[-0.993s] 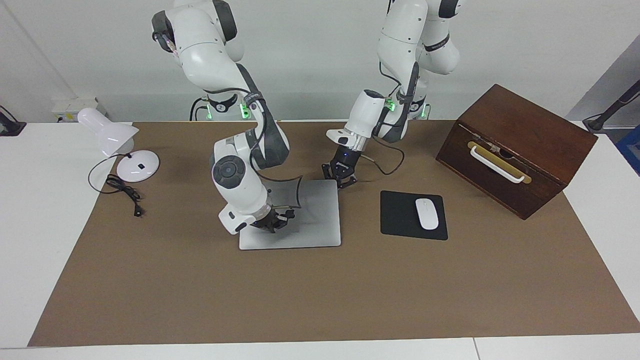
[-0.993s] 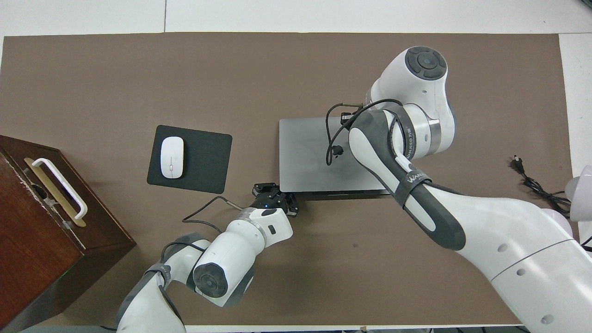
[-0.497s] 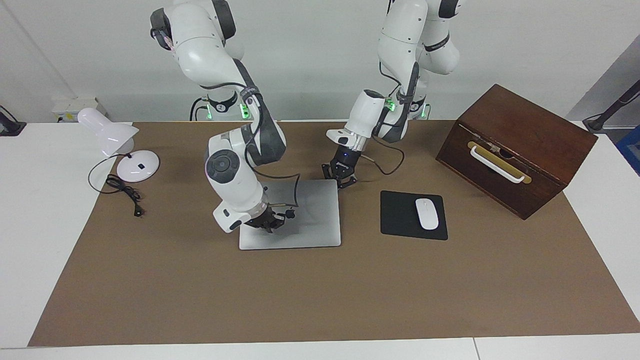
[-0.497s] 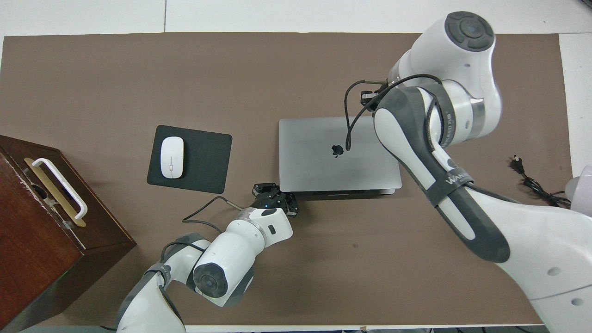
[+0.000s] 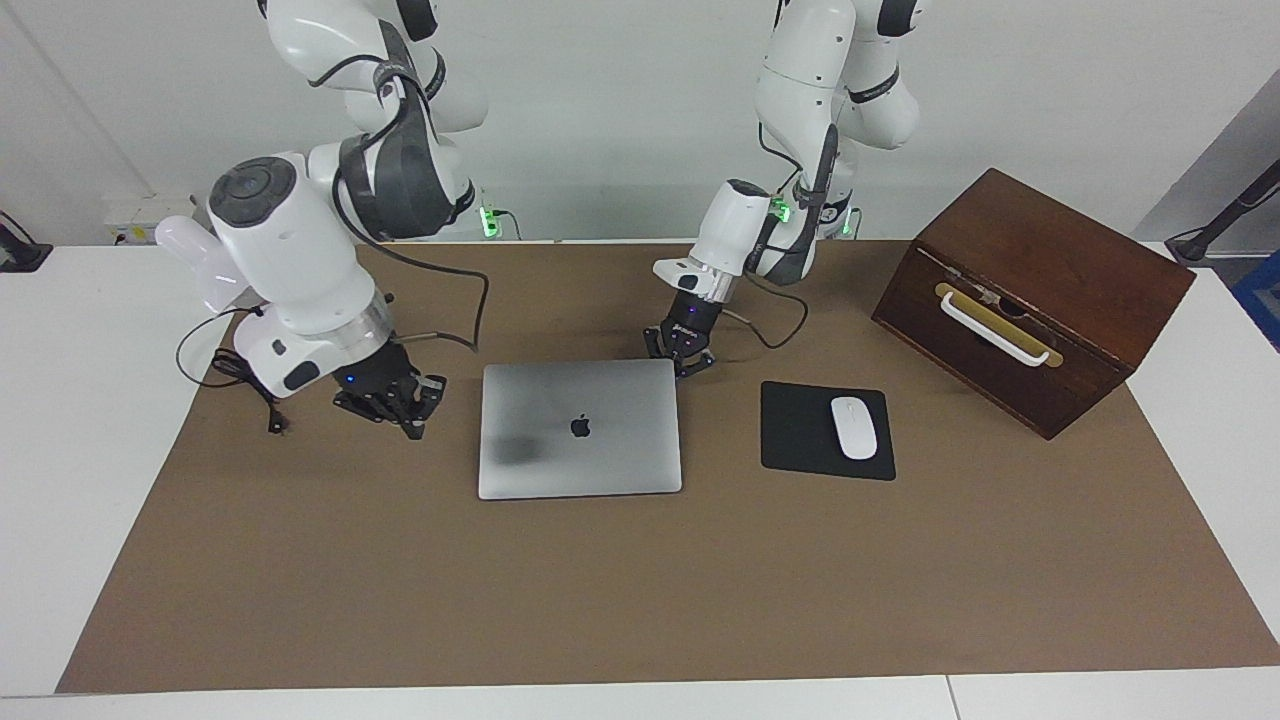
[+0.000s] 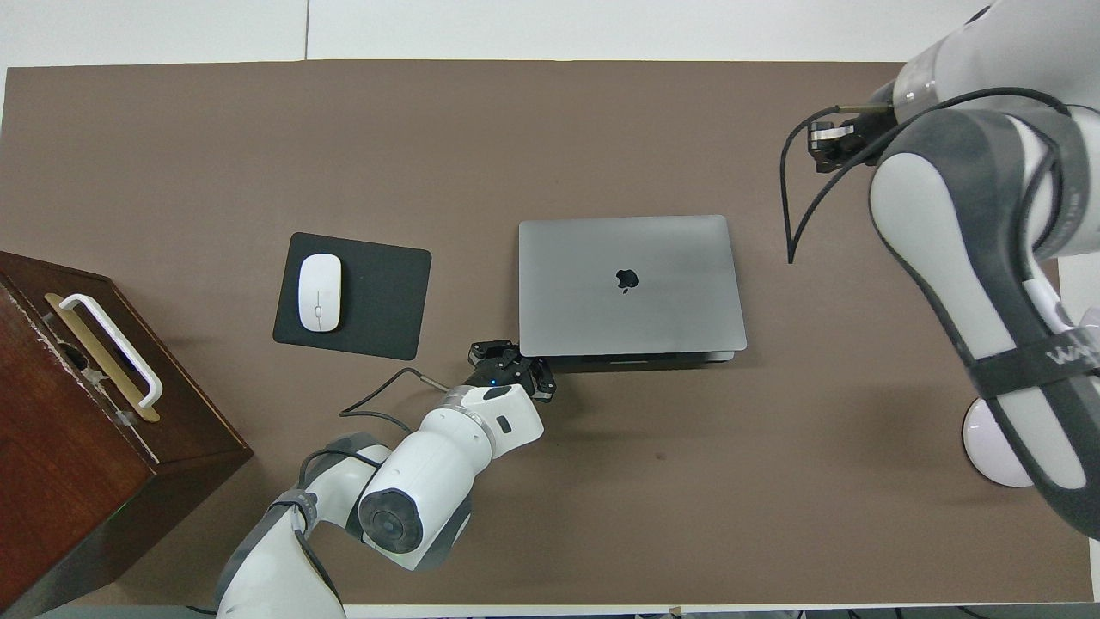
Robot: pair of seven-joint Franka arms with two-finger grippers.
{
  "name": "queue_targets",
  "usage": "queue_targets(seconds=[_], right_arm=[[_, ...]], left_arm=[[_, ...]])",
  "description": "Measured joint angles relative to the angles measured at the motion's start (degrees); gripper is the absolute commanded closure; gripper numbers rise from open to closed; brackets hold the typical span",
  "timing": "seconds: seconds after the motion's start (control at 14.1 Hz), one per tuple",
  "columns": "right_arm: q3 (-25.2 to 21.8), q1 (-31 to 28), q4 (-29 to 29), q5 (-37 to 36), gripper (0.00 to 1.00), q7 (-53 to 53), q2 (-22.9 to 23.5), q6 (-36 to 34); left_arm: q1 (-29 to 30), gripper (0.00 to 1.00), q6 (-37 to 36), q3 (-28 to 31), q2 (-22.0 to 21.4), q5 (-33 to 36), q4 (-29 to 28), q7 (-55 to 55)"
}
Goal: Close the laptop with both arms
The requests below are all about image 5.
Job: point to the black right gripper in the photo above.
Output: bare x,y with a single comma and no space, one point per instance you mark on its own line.
375,378

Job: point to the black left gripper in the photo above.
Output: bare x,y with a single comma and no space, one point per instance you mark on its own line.
692,322

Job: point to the silver grey laptop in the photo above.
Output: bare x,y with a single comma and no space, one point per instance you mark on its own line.
580,460

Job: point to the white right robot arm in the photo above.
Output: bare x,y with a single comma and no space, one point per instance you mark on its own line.
290,250

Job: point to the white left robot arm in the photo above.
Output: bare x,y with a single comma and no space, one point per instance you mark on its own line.
725,230

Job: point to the black mouse pad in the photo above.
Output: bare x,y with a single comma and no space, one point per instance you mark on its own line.
800,430

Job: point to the white computer mouse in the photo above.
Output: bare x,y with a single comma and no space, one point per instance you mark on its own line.
854,428

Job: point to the brown table mat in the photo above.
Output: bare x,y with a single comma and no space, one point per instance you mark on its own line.
600,600

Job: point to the white power strip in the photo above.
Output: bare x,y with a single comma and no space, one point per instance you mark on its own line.
140,212

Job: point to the small black stand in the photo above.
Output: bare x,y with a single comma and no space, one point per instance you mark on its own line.
20,255

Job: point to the dark wooden box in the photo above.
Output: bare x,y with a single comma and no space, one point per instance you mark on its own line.
1130,290

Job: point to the black tripod stand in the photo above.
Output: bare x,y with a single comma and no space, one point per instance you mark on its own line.
1200,243

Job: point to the blue crate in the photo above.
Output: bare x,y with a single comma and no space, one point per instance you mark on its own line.
1262,300

